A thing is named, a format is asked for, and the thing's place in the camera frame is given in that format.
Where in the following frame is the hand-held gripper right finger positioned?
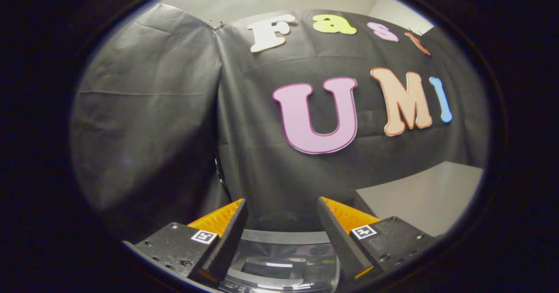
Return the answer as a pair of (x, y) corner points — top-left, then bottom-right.
(315, 196), (437, 283)

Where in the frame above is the black backdrop cloth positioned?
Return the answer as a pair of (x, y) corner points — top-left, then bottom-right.
(70, 3), (490, 241)

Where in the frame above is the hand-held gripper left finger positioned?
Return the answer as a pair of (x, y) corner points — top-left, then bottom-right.
(131, 198), (249, 287)

